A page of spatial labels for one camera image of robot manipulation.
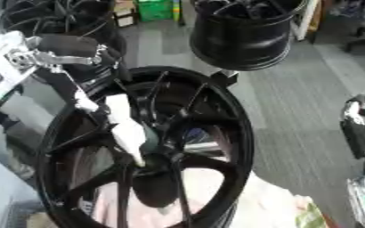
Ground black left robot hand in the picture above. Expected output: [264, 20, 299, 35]
[33, 33, 134, 126]

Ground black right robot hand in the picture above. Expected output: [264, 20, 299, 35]
[338, 90, 365, 160]

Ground white pin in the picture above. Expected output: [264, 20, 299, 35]
[104, 94, 150, 168]

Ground black wheel stand block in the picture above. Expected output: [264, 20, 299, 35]
[208, 69, 240, 89]

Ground black wheel rim barrel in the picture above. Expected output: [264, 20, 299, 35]
[189, 0, 311, 72]

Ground green crate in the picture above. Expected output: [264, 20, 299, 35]
[135, 0, 175, 22]

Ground white shelf frame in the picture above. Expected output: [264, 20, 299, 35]
[289, 0, 323, 42]

